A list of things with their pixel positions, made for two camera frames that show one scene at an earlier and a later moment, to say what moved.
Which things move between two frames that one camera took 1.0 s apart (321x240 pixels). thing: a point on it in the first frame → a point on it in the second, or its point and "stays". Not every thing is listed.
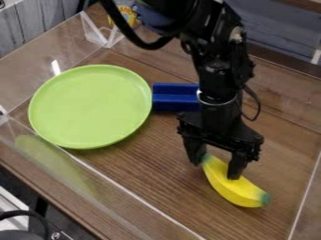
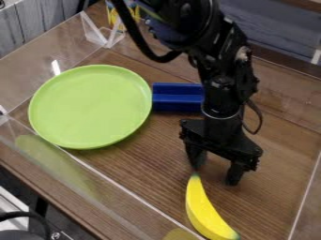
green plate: x=90 y=106 stays
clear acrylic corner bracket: x=106 y=37 stays
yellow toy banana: x=237 y=189 → x=205 y=215
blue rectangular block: x=174 y=97 stays
